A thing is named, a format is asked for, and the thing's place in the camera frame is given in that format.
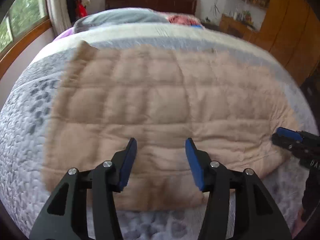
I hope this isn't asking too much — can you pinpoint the beige quilted jacket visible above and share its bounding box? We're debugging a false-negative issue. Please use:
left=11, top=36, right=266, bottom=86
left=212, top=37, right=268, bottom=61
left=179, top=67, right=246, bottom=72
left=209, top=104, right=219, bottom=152
left=41, top=42, right=298, bottom=211

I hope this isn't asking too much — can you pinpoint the wooden wardrobe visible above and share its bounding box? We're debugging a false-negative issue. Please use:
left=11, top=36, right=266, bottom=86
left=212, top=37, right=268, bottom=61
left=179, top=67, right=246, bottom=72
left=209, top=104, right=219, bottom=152
left=243, top=0, right=319, bottom=86

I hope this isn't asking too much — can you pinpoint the wooden side cabinet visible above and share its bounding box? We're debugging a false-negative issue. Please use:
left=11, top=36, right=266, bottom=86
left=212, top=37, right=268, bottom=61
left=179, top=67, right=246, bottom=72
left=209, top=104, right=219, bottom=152
left=219, top=14, right=257, bottom=43

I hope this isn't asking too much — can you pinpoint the blue object on bed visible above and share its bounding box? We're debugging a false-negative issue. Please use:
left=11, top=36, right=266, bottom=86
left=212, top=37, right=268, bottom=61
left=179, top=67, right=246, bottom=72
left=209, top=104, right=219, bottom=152
left=191, top=25, right=203, bottom=29

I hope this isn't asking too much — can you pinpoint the red patterned pillow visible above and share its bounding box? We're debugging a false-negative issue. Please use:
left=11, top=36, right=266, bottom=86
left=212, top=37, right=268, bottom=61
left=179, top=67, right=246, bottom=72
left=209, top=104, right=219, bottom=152
left=168, top=15, right=199, bottom=26

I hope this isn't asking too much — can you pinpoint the purple blanket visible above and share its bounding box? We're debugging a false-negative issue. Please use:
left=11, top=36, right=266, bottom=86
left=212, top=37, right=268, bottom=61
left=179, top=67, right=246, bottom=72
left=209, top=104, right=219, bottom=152
left=54, top=27, right=74, bottom=41

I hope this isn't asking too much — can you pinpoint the wooden framed window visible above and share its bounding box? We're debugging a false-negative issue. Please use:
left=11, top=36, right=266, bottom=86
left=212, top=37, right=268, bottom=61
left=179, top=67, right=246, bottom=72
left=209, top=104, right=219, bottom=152
left=1, top=0, right=52, bottom=77

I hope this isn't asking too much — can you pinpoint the red hanging item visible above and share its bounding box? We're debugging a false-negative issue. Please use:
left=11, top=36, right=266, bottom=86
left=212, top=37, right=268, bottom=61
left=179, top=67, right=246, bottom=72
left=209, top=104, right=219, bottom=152
left=75, top=0, right=87, bottom=19

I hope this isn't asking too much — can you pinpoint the white curtain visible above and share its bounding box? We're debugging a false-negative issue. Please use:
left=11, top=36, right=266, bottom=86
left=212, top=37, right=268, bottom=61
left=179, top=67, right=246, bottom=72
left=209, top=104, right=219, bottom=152
left=46, top=0, right=71, bottom=36

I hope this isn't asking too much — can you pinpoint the grey pillow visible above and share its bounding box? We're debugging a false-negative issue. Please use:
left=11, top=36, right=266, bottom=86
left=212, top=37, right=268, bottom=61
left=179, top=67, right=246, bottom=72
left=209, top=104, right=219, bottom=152
left=73, top=8, right=170, bottom=34

